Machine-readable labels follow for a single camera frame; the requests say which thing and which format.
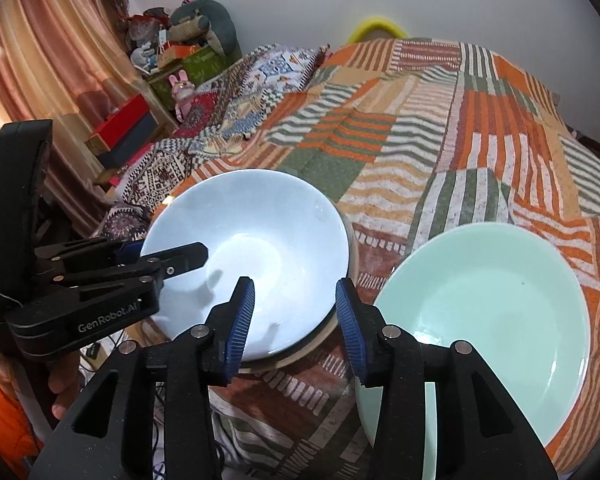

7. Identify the pink ceramic bowl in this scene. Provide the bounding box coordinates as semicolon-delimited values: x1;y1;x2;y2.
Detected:
237;213;361;374

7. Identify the white patterned bowl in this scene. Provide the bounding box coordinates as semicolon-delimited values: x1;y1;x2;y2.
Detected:
143;169;350;361

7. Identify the mint green plate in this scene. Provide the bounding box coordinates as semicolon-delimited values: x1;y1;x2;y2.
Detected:
358;222;591;479

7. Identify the orange sleeve forearm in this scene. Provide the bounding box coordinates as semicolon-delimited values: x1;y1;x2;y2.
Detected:
0;388;43;479

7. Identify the person's left hand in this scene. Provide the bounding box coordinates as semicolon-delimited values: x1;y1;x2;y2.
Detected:
0;351;84;421

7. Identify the red box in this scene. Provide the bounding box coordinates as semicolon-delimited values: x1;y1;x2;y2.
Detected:
84;94;150;156

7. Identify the patterned quilt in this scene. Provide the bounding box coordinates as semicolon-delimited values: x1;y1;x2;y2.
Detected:
93;44;330;240

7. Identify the pink rabbit toy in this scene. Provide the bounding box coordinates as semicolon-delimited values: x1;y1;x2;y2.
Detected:
169;70;196;122

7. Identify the green box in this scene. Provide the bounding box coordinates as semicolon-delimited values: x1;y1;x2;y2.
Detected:
145;46;242;112

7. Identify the striped patchwork blanket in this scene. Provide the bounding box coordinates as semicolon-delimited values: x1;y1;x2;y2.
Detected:
171;39;600;474

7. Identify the grey plush toy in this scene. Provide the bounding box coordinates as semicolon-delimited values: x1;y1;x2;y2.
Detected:
166;0;238;56

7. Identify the orange pink curtain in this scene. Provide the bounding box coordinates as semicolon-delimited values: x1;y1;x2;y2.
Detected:
0;0;137;236

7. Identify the yellow foam tube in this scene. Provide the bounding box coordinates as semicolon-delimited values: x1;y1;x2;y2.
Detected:
347;16;408;44

